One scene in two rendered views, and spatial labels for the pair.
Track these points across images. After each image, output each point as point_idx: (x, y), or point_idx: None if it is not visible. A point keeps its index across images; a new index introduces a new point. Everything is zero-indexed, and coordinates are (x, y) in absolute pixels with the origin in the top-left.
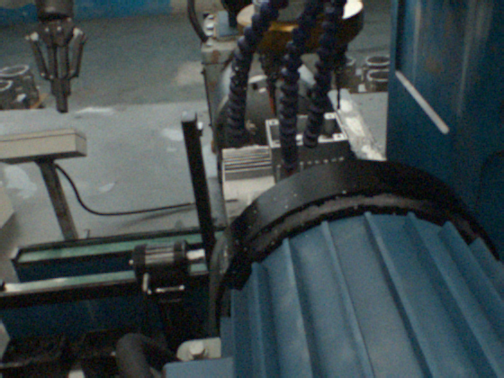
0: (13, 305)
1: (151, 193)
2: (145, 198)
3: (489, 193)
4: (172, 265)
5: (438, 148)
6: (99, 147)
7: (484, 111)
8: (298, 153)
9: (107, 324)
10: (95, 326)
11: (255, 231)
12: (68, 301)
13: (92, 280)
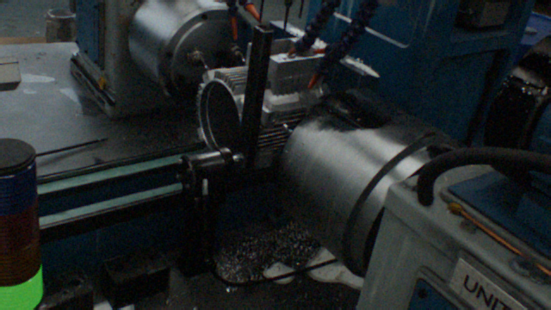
0: None
1: (41, 135)
2: (38, 140)
3: (430, 90)
4: (225, 168)
5: (393, 59)
6: None
7: (445, 28)
8: (295, 67)
9: (109, 254)
10: (97, 258)
11: None
12: (78, 233)
13: (97, 208)
